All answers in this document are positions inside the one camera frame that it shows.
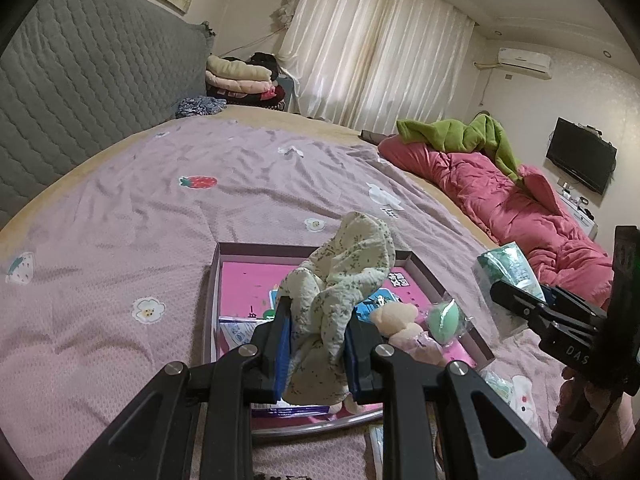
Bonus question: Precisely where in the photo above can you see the green flower tissue pack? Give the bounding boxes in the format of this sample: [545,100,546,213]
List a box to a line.
[473,242,544,339]

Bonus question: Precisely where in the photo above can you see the white blue wipes pack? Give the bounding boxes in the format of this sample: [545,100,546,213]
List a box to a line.
[219,315,334,420]

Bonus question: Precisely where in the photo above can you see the bear plush pink dress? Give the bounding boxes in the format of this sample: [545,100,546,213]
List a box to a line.
[369,301,447,366]

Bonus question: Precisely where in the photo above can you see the floral cream scrunchie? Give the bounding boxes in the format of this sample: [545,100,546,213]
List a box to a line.
[278,211,396,405]

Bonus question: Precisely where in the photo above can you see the green sponge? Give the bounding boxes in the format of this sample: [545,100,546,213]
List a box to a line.
[425,298,472,347]

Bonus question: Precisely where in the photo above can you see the red pink comforter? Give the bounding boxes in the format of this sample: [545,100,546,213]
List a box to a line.
[378,136,614,310]

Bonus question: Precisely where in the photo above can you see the pink and blue book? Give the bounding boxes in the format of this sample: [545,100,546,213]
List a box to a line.
[218,260,478,416]

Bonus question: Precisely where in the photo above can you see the pink quilted bedspread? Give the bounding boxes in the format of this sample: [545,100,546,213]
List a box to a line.
[1,113,561,479]

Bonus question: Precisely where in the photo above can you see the green blanket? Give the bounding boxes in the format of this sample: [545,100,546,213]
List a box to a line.
[396,113,522,183]

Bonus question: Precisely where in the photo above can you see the shallow dark cardboard box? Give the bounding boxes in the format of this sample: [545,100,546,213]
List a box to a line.
[204,235,495,441]

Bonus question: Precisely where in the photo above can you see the white air conditioner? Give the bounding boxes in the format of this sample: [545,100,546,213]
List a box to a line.
[497,48,552,79]

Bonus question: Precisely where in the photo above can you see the white curtains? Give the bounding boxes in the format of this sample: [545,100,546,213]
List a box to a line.
[277,0,474,133]

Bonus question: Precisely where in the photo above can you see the blue patterned cloth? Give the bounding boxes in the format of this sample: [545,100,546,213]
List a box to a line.
[175,96,227,118]

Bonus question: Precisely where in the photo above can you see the stack of folded clothes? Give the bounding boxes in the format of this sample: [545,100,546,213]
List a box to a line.
[205,52,286,108]

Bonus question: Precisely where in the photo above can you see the grey quilted headboard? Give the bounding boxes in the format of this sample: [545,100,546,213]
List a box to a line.
[1,0,213,223]

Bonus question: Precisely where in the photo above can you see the black wall television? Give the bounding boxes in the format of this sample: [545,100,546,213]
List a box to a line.
[546,117,617,195]

